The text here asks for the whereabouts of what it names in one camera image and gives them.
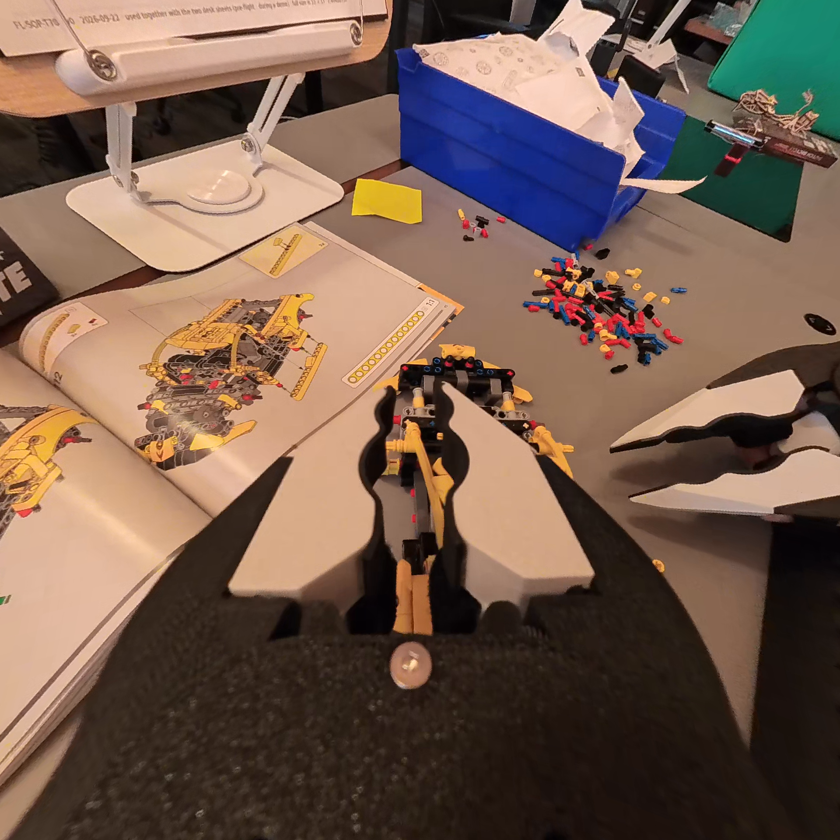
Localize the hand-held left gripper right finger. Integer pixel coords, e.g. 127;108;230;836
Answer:
440;381;598;605

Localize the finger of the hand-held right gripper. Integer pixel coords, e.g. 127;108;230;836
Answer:
627;446;840;517
609;369;809;455

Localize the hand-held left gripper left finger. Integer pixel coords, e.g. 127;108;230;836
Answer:
227;386;399;603

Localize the yellow black brick car model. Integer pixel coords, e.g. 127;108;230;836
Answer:
384;341;577;636

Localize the pile of mixed brick pins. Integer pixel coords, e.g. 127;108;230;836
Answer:
521;246;686;376

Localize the instruction booklet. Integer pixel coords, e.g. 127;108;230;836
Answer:
0;222;466;785

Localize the blue plastic bin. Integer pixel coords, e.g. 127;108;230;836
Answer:
395;47;686;253

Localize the large printed paper bag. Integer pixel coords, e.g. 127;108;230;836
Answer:
412;0;647;178

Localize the grey desk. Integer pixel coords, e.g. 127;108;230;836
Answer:
0;56;840;775

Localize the black dimpled chair armrest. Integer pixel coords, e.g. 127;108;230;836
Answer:
748;518;840;840

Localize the small green box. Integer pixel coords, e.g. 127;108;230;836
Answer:
656;117;807;245

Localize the small brown brick model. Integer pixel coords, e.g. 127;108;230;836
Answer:
704;88;840;178

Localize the cluster of small brick pins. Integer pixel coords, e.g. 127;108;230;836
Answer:
456;209;508;244

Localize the white wooden book stand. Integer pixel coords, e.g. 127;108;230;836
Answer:
0;0;393;273

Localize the yellow paper scrap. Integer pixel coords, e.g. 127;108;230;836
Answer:
351;178;424;225

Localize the dark toy car set box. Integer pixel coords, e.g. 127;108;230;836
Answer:
0;226;60;330

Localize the printed instruction sheet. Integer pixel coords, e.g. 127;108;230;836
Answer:
0;0;388;59

